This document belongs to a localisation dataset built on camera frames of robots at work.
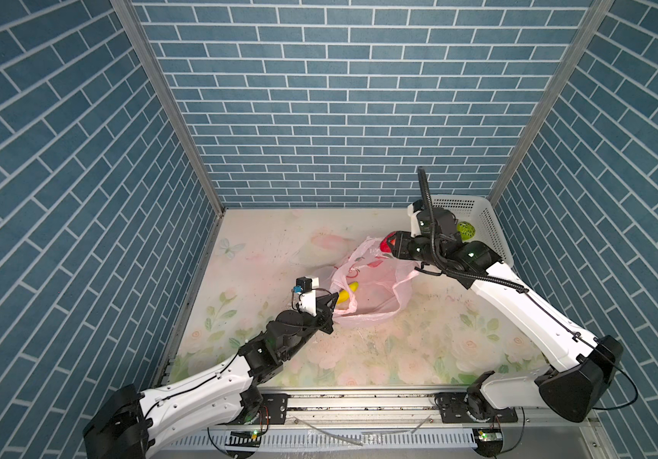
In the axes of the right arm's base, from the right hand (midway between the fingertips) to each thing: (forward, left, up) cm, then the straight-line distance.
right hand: (395, 241), depth 76 cm
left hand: (-14, +12, -8) cm, 20 cm away
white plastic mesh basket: (+34, -38, -21) cm, 55 cm away
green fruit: (+24, -30, -20) cm, 43 cm away
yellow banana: (-3, +14, -26) cm, 30 cm away
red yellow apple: (-1, +3, 0) cm, 3 cm away
